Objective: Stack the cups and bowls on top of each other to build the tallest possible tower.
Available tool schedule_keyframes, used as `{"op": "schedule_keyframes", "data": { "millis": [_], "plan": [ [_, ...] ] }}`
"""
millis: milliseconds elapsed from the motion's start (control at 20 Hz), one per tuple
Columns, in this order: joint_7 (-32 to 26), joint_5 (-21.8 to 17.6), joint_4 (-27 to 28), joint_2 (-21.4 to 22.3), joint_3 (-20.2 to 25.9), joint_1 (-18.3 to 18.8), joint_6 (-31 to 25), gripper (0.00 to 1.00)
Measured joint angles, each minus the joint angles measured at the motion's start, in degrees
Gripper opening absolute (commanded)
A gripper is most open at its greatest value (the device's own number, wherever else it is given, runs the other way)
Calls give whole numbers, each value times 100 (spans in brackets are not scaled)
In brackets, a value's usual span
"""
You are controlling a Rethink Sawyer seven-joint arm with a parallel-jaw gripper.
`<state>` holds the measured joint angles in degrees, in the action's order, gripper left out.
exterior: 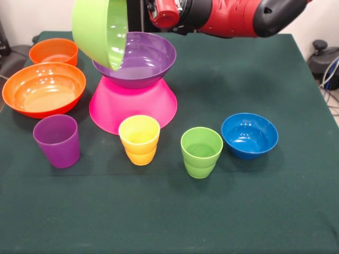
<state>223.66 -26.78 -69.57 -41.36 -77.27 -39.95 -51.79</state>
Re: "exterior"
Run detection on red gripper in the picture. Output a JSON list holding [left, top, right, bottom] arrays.
[[147, 0, 181, 29]]

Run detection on purple bowl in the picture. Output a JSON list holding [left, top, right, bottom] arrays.
[[92, 32, 177, 89]]

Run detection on green bowl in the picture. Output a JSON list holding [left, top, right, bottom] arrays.
[[72, 0, 129, 71]]

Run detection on large pink bowl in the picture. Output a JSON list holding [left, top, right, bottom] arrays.
[[88, 76, 178, 135]]

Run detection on large orange bowl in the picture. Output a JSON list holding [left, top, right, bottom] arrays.
[[2, 62, 87, 119]]

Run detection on small orange bowl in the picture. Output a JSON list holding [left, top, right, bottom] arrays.
[[29, 38, 79, 67]]

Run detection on yellow cup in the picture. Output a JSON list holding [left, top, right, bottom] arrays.
[[118, 115, 160, 166]]

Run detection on blue bowl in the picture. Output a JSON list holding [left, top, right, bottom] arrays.
[[221, 112, 279, 160]]

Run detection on green cup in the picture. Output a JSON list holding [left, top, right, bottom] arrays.
[[180, 127, 224, 179]]

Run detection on purple cup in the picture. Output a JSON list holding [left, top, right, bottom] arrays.
[[32, 114, 81, 169]]

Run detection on dark green tablecloth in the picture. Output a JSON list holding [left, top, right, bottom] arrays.
[[0, 31, 339, 254]]

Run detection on tangle of cables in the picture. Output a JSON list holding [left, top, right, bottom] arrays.
[[319, 58, 339, 117]]

